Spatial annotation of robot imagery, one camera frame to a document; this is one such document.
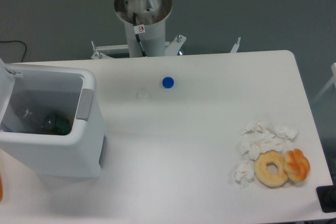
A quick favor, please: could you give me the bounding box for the white trash can lid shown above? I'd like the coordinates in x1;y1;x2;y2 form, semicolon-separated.
0;59;23;121

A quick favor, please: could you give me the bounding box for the blue bottle cap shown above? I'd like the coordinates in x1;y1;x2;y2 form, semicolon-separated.
162;77;174;89

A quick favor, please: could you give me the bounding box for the white trash can body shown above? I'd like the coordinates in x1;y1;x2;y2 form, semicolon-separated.
1;63;107;178

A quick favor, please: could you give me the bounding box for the green bottle in trash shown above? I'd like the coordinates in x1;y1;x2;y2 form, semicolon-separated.
42;113;71;135

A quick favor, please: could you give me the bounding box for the clear plastic bottle in trash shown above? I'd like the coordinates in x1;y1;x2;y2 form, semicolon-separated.
15;105;45;134

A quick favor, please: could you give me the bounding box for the crumpled white tissue middle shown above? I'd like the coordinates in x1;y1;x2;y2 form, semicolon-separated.
238;121;283;161

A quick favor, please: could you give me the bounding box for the crumpled white tissue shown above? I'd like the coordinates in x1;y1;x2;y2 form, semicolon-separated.
234;161;254;188
238;121;283;161
274;125;299;141

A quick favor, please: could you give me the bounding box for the crumpled white tissue bottom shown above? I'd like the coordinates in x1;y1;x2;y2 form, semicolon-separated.
234;161;254;188

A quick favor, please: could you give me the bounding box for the crumpled white tissue top right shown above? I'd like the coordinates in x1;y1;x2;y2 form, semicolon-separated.
274;125;299;141

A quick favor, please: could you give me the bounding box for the orange twisted pastry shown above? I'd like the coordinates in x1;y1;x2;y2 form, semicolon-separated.
283;148;310;183

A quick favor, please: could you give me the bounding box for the black device at table edge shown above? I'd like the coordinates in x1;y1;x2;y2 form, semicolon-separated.
316;185;335;213

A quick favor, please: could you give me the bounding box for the orange object at left edge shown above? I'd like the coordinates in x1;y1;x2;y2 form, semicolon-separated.
0;175;3;202

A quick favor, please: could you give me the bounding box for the white bracket behind table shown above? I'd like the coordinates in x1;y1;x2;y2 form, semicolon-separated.
90;34;242;60

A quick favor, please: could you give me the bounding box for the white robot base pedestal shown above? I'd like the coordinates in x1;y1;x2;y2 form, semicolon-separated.
114;0;172;58

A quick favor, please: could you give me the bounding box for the plain ring donut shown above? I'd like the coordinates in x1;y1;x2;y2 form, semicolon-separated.
254;151;288;188

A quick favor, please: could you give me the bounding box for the white frame at right edge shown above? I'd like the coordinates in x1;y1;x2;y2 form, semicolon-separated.
312;62;336;104

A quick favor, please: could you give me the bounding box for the black cable on floor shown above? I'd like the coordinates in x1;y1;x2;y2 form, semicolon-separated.
0;40;27;63

